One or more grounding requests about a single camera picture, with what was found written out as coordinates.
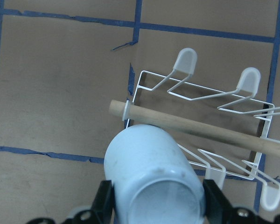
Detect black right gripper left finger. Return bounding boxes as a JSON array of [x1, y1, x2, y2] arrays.
[[25, 180, 115, 224]]

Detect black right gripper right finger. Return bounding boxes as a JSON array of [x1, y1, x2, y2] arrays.
[[203, 179, 270, 224]]

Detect light blue cup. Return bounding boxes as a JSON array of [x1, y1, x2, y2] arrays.
[[104, 125, 206, 224]]

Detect white wire cup rack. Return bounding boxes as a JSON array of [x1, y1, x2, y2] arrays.
[[109, 48, 280, 210]]

